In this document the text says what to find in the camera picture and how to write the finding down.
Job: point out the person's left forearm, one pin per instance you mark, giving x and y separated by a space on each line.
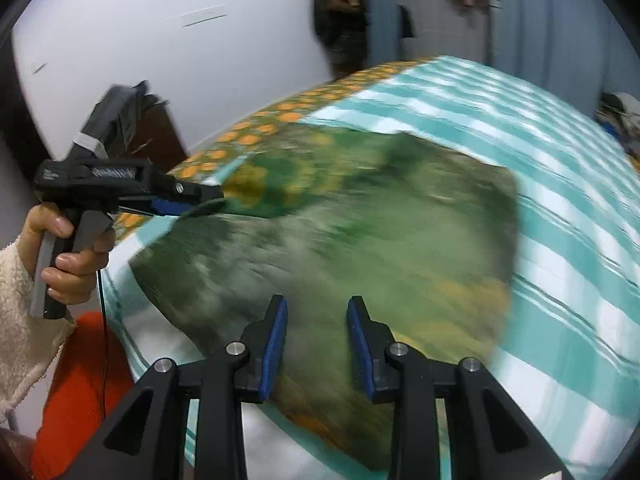
20 340

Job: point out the person's left hand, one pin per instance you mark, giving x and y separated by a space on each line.
70 272

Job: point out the orange cloth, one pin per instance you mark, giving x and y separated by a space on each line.
75 385

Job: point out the blue curtain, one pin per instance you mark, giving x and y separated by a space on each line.
382 10
550 25

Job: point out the black hanging garment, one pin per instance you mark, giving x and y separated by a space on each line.
406 20

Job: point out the dark hanging clothes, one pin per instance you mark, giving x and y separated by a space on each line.
342 30

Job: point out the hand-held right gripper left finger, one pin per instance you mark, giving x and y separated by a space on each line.
275 345

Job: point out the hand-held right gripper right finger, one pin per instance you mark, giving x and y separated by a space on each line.
361 350

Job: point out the dark wooden bed frame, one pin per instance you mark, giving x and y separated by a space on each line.
165 130

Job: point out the orange floral quilt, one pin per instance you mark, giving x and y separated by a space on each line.
285 117

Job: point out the green floral jacket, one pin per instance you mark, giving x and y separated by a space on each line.
350 240

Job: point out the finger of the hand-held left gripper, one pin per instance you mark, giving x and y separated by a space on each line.
185 189
167 206

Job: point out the teal checked blanket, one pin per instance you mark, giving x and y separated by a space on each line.
550 210

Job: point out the pile of clothes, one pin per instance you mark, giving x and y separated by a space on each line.
620 120

